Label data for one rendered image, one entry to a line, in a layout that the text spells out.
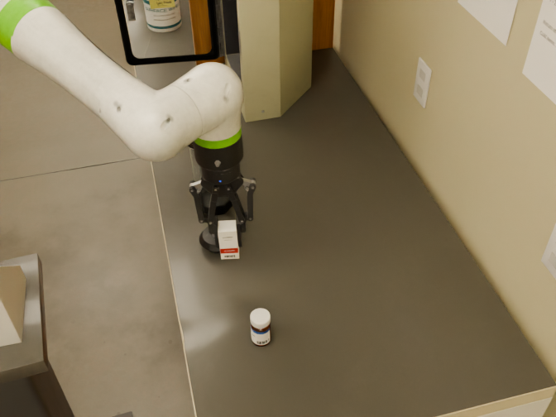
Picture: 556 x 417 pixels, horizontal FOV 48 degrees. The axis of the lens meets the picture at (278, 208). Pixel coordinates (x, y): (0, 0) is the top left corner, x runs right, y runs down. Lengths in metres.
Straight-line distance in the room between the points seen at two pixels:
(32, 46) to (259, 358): 0.73
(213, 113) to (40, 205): 2.25
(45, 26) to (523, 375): 1.11
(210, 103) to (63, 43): 0.27
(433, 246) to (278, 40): 0.71
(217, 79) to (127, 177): 2.24
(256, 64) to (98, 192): 1.60
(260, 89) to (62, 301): 1.35
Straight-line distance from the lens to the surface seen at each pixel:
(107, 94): 1.06
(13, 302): 1.43
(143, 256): 2.85
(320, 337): 1.35
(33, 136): 3.73
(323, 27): 2.26
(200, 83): 1.06
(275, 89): 1.88
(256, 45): 1.79
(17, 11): 1.22
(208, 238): 1.49
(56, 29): 1.17
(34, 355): 1.42
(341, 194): 1.66
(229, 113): 1.09
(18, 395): 1.60
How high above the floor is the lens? 2.03
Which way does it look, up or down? 43 degrees down
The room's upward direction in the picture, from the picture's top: 1 degrees counter-clockwise
